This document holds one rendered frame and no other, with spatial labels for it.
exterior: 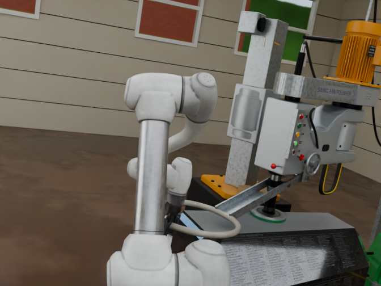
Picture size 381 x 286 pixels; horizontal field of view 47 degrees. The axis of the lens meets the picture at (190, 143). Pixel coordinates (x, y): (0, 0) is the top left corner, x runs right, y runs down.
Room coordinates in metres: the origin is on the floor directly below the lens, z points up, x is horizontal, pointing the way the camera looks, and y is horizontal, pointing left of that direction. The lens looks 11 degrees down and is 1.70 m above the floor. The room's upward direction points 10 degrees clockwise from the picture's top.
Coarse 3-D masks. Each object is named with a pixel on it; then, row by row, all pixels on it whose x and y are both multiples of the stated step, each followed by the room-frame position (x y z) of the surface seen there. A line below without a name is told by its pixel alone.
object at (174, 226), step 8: (208, 208) 2.31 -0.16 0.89; (224, 216) 2.25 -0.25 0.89; (232, 216) 2.22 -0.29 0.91; (176, 224) 1.89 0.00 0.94; (184, 232) 1.87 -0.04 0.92; (192, 232) 1.87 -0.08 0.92; (200, 232) 1.87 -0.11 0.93; (208, 232) 1.89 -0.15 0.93; (216, 232) 1.91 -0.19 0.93; (224, 232) 1.93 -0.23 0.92; (232, 232) 1.97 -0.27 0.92
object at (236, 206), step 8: (296, 176) 2.61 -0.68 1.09; (256, 184) 2.53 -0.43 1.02; (264, 184) 2.58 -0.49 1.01; (280, 184) 2.52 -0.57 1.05; (288, 184) 2.54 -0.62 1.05; (240, 192) 2.44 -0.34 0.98; (248, 192) 2.48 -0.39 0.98; (256, 192) 2.52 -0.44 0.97; (272, 192) 2.45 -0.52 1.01; (280, 192) 2.51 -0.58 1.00; (232, 200) 2.39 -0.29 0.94; (240, 200) 2.43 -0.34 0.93; (248, 200) 2.43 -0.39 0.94; (256, 200) 2.36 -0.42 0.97; (264, 200) 2.41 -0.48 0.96; (216, 208) 2.30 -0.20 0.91; (224, 208) 2.34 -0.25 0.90; (232, 208) 2.35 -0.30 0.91; (240, 208) 2.27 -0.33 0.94; (248, 208) 2.32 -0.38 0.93
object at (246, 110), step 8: (240, 96) 3.21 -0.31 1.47; (248, 96) 3.18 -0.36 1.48; (240, 104) 3.20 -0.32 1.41; (248, 104) 3.17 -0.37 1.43; (256, 104) 3.15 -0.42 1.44; (232, 112) 3.27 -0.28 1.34; (240, 112) 3.19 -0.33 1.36; (248, 112) 3.16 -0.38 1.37; (256, 112) 3.15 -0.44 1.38; (232, 120) 3.25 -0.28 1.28; (240, 120) 3.18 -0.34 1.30; (248, 120) 3.16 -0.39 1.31; (256, 120) 3.15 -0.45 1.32; (240, 128) 3.19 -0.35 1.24; (248, 128) 3.15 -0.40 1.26
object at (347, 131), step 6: (342, 126) 2.93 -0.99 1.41; (348, 126) 2.93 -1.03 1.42; (354, 126) 2.95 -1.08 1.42; (342, 132) 2.93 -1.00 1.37; (348, 132) 2.93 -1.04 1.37; (354, 132) 2.96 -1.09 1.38; (342, 138) 2.93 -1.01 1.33; (348, 138) 2.93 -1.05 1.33; (342, 144) 2.93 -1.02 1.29; (348, 144) 2.94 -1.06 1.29; (348, 150) 2.97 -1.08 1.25
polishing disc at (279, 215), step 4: (256, 208) 2.59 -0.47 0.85; (260, 208) 2.60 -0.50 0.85; (252, 212) 2.53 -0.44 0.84; (256, 212) 2.51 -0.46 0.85; (260, 212) 2.53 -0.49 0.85; (276, 212) 2.58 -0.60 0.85; (280, 212) 2.59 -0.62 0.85; (260, 216) 2.47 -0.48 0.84; (264, 216) 2.47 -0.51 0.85; (268, 216) 2.48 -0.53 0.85; (272, 216) 2.49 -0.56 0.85; (276, 216) 2.50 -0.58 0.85; (280, 216) 2.51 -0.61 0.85; (284, 216) 2.53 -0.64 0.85; (276, 220) 2.46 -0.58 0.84; (280, 220) 2.47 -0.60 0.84
